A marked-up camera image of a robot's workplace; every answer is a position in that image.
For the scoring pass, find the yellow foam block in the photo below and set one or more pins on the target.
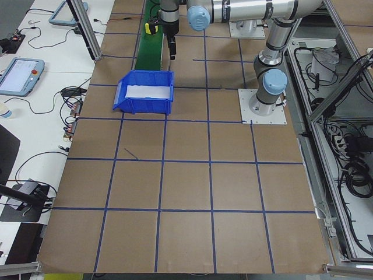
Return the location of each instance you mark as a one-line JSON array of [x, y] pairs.
[[147, 29]]

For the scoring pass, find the green conveyor belt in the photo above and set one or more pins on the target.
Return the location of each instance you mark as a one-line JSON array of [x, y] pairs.
[[150, 52]]

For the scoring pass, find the white foam pad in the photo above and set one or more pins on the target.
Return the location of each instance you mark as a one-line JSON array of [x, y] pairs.
[[148, 91]]

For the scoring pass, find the blue plastic storage bin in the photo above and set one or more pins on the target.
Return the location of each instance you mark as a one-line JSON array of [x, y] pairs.
[[145, 106]]

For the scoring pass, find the black plug adapter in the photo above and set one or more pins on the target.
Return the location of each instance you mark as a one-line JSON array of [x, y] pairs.
[[78, 31]]

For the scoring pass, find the light blue teach pendant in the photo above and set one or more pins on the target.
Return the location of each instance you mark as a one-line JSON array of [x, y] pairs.
[[62, 19]]

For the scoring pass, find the long black adapter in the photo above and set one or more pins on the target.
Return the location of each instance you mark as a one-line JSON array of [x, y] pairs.
[[71, 91]]

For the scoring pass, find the white paper bucket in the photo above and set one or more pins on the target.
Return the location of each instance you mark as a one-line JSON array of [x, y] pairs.
[[322, 68]]

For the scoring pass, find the teach pendant with lit screen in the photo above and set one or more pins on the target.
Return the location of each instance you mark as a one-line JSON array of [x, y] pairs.
[[17, 77]]

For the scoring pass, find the black electronic device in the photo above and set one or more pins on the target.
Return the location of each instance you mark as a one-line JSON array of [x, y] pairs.
[[8, 43]]

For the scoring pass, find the diagonal aluminium bar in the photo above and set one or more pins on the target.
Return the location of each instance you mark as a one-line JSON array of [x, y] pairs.
[[339, 87]]

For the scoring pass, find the white cup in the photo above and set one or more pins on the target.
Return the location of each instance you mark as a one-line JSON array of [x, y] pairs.
[[5, 112]]

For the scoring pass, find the white power strip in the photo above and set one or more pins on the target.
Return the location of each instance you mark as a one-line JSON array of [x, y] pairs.
[[339, 140]]

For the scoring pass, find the black monitor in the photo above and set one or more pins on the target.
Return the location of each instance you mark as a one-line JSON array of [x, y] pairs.
[[7, 157]]

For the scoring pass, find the small grey box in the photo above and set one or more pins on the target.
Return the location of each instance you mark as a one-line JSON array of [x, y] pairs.
[[29, 186]]

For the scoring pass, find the black power brick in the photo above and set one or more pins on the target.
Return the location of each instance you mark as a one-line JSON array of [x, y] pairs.
[[357, 144]]

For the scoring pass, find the yellow green mat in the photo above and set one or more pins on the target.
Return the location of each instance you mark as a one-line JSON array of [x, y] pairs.
[[64, 277]]

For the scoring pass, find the aluminium profile bar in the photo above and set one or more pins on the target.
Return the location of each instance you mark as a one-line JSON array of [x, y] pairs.
[[20, 267], [349, 268]]

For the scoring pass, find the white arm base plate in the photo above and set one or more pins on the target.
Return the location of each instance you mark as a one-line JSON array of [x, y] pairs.
[[247, 116], [233, 34]]

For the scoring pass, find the aluminium post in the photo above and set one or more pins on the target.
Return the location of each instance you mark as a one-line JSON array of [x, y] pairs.
[[87, 32]]

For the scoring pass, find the V-shaped metal frame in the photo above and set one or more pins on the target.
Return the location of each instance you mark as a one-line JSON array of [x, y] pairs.
[[313, 163]]

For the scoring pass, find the black stand base plate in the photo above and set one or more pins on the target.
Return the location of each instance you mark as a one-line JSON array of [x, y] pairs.
[[17, 215]]

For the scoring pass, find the grey metal bracket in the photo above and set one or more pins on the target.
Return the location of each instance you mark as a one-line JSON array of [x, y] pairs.
[[329, 229]]

